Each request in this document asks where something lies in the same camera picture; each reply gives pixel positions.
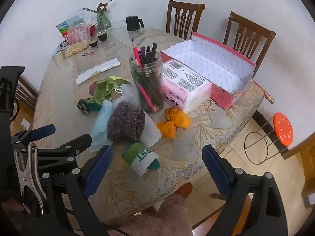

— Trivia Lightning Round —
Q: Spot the wooden cabinet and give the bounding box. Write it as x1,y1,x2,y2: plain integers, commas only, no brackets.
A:
283,131,315,208

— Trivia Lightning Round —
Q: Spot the white cloth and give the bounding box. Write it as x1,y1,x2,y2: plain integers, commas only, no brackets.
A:
141,112,163,148

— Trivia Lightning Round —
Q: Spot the clear bag of snacks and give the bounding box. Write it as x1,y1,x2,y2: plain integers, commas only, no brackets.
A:
56,8,92,45

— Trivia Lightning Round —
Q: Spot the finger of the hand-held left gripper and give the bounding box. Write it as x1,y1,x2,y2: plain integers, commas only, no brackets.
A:
11,124,57,150
37,133,93,163

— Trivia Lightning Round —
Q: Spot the green scouring sponge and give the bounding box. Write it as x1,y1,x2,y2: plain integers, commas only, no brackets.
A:
122,141,160,177

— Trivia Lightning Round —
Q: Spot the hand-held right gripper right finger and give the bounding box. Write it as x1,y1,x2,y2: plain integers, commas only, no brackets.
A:
202,145,288,236

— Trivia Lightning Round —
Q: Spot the pink fuzzy garment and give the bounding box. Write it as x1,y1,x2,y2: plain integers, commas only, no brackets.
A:
118,193,195,236

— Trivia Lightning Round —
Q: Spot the white folded paper towel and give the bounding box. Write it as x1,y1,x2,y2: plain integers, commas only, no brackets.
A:
76,58,121,85

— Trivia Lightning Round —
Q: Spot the orange mesh bow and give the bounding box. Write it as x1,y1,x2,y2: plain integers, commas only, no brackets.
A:
156,108,191,138

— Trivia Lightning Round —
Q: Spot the green ribbon bow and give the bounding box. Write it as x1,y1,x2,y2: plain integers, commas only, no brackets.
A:
86,76,133,107

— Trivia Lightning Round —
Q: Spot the blue face mask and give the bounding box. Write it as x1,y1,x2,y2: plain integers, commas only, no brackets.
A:
90,100,117,153

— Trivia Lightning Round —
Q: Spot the bag of beans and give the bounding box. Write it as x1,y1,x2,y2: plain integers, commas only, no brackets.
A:
64,41,90,58

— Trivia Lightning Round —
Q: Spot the orange stool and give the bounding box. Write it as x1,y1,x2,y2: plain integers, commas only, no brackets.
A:
244,112,294,165

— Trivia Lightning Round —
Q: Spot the green vase with flowers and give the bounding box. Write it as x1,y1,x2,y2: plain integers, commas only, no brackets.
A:
83,0,118,30

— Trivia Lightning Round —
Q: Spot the lace tablecloth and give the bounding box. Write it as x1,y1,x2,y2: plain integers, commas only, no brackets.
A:
32,26,266,227

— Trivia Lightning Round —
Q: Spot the grey knitted scrubber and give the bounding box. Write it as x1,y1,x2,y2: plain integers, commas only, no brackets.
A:
107,102,145,142

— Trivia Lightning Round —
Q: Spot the black and white patterned pouch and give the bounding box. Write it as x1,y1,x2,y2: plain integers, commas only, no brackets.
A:
77,99,90,116

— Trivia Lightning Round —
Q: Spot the pink tissue pack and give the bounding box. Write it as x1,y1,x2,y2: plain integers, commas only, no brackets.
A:
162,59,212,114

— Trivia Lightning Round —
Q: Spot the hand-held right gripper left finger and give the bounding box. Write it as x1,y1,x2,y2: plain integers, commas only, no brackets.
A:
65,145,114,236

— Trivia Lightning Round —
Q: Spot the wooden chair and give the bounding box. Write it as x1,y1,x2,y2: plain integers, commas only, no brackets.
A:
223,11,276,73
166,0,206,41
15,75,38,110

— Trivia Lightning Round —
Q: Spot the pink cardboard box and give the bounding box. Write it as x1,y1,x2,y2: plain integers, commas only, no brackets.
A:
161,31,258,110

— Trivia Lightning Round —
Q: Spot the clear jar of pencils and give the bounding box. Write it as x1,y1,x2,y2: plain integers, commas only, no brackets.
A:
130,42,165,113

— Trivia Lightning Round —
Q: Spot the black kettle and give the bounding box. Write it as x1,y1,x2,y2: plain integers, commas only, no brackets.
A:
126,15,145,39

